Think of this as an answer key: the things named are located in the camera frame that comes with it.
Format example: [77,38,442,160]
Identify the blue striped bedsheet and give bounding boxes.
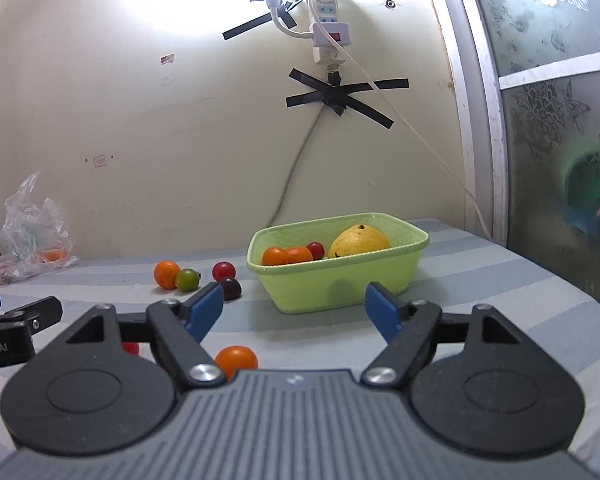
[0,217,600,480]

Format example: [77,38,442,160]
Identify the grey wall cable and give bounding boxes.
[266,102,331,229]

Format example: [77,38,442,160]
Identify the blurry green blue object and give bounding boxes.
[560,145,600,241]

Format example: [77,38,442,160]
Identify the white power strip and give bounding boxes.
[307,0,354,66]

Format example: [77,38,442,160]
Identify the orange cherry tomato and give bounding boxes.
[214,345,259,381]

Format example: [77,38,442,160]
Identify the aluminium window frame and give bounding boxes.
[432,0,600,250]

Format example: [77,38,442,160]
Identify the white power cable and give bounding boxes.
[337,42,493,240]

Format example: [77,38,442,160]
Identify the black tape cross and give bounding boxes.
[286,67,410,131]

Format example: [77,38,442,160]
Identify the light green plastic basket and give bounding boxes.
[246,212,430,315]

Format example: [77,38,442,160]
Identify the frosted patterned window glass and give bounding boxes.
[467,0,600,323]

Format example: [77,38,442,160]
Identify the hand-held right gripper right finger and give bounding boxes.
[361,281,527,389]

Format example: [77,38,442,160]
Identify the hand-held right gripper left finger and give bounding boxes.
[65,281,229,389]

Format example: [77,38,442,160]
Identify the black tape strips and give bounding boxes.
[222,2,299,41]

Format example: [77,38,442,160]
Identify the yellow pear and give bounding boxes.
[328,224,391,259]

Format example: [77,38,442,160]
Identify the green cherry tomato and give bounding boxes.
[175,268,202,293]

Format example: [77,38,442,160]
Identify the clear plastic bag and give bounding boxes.
[0,172,81,284]

